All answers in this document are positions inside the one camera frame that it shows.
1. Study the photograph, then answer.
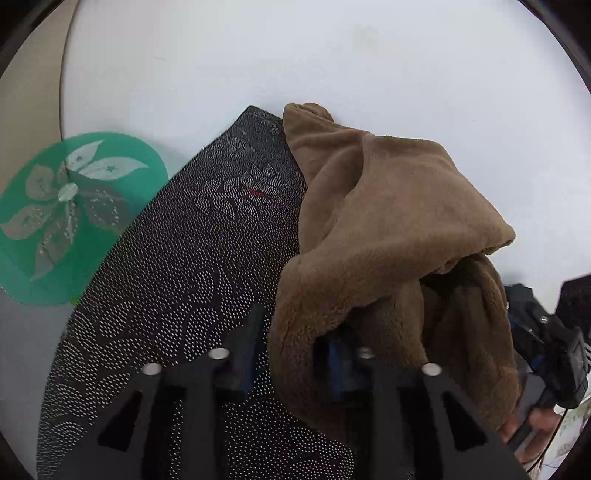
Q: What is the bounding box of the person's right hand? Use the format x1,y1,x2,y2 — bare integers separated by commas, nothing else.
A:
498,409,562,464

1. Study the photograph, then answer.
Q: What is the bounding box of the black dotted floral mat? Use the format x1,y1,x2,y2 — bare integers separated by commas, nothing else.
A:
37,107,356,479

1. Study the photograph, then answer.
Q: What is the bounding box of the brown fleece garment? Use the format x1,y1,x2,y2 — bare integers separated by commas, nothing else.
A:
267,103,519,440

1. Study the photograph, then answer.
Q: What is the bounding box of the green flower round mat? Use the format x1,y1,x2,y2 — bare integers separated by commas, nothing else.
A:
1,132,168,306

